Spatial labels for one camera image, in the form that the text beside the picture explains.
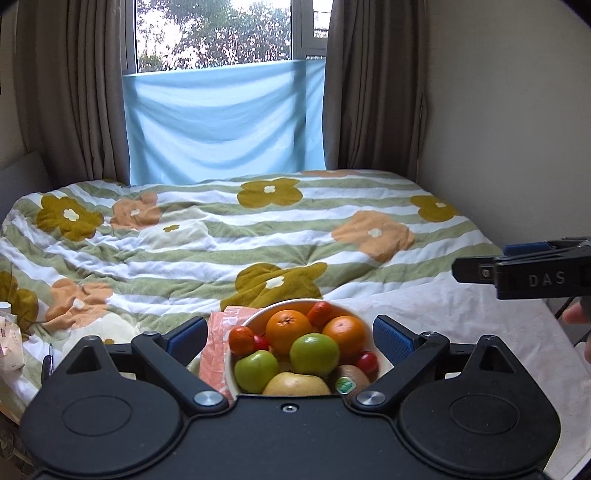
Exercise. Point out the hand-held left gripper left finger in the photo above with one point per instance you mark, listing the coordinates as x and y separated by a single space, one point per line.
189 339

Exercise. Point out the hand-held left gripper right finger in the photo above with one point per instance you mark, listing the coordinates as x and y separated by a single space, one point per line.
392 339

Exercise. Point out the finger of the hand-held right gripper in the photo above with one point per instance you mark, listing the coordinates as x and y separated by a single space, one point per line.
531 279
524 249

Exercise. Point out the small red tomato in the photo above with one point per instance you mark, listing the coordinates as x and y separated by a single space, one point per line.
368 362
261 342

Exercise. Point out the brown kiwi with green sticker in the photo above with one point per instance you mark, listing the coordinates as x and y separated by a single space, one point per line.
355 374

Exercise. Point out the small orange tomato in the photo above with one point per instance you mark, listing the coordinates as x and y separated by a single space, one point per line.
241 340

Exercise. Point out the cream printed bowl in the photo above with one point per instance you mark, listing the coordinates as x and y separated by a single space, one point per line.
249 317

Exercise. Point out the green apple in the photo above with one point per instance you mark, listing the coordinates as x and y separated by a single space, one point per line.
314 354
256 371

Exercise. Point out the yellow russet apple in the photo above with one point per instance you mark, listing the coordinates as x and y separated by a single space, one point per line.
295 385

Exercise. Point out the person's right hand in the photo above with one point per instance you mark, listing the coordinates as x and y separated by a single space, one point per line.
576 314

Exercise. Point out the pink printed towel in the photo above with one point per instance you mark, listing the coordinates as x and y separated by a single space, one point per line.
214 355

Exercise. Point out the large orange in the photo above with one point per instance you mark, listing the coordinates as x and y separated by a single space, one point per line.
346 333
288 330

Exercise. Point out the white bed sheet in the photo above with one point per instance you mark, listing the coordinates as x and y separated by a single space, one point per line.
461 304

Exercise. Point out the floral striped blanket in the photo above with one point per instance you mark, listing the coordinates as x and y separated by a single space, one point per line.
207 249

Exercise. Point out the dark small object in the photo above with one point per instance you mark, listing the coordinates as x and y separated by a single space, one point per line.
47 367

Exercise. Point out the white paper packet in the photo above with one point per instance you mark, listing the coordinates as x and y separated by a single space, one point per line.
10 341

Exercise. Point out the white small bottle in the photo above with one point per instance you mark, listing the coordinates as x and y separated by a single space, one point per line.
4 308

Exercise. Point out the light blue window cloth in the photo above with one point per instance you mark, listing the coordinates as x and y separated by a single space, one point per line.
221 124

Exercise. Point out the brown curtain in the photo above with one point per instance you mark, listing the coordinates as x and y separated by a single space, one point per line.
74 87
374 87

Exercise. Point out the grey headboard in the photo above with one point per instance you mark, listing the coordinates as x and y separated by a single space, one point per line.
23 180

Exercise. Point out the window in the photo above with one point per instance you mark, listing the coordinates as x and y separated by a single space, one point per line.
212 32

